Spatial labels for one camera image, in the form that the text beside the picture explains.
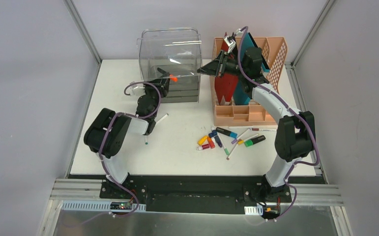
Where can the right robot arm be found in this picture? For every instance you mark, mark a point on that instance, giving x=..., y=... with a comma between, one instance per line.
x=295, y=136

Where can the red folder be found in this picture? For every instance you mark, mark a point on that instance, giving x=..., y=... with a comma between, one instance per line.
x=226, y=85

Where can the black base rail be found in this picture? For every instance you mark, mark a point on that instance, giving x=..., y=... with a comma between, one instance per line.
x=197, y=194

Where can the peach plastic file rack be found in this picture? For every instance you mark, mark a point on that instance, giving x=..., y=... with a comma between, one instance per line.
x=275, y=50

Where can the orange red marker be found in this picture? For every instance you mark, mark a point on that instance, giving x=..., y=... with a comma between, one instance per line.
x=210, y=142

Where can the clear grey drawer organizer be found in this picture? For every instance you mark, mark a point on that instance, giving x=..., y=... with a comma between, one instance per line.
x=177, y=51

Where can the black highlighter blue cap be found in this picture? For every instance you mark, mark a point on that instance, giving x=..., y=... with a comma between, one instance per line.
x=226, y=132

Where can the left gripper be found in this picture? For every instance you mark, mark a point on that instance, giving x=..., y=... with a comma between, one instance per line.
x=162, y=82

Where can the white pen red cap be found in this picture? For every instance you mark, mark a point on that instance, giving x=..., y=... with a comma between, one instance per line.
x=263, y=129

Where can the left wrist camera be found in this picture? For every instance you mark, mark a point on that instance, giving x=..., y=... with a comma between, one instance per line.
x=136, y=89

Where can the white marker yellow cap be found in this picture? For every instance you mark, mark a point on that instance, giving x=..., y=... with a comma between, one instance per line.
x=241, y=141

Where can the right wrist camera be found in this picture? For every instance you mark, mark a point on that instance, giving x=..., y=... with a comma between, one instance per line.
x=231, y=44

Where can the white marker green tip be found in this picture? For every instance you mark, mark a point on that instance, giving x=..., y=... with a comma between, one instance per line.
x=223, y=144

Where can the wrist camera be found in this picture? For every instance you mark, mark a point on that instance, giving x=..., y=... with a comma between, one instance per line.
x=136, y=89
x=231, y=44

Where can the teal blue folder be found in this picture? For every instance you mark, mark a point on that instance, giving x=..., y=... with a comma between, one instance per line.
x=252, y=63

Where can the black highlighter orange cap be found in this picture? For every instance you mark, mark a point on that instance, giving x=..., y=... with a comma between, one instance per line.
x=166, y=74

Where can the black highlighter green cap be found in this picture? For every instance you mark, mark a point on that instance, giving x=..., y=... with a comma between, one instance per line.
x=254, y=140

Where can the thin white pen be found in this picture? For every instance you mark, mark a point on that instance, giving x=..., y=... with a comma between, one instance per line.
x=240, y=127

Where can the red white short marker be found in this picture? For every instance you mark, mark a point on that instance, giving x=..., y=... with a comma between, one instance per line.
x=203, y=147

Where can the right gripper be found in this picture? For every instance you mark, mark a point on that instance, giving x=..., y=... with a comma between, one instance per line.
x=216, y=67

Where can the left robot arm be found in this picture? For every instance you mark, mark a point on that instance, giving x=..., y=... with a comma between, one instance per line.
x=107, y=132

